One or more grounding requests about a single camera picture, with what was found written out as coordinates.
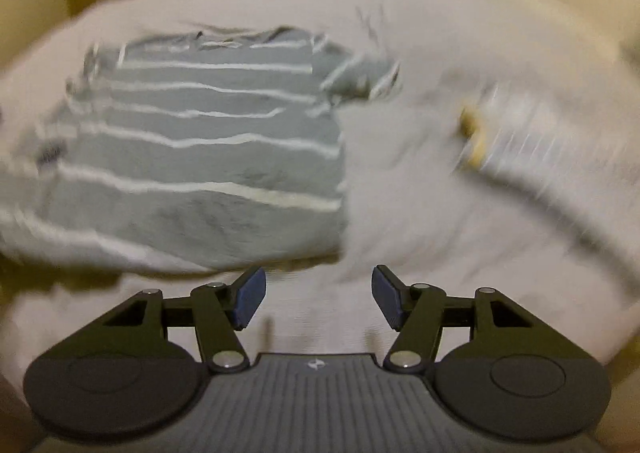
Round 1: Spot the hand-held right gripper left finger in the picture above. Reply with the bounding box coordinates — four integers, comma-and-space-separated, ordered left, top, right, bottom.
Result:
70, 266, 268, 375

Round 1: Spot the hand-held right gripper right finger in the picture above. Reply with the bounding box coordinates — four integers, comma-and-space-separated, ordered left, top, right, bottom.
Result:
371, 264, 563, 375

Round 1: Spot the grey white striped t-shirt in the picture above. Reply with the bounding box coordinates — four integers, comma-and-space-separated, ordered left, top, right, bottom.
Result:
0, 26, 404, 275

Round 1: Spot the white bed sheet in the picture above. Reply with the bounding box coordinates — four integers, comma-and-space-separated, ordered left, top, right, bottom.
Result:
0, 0, 640, 384

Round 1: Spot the white yellow folded cloth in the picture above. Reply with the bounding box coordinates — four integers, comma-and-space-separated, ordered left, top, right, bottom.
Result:
452, 83, 640, 254

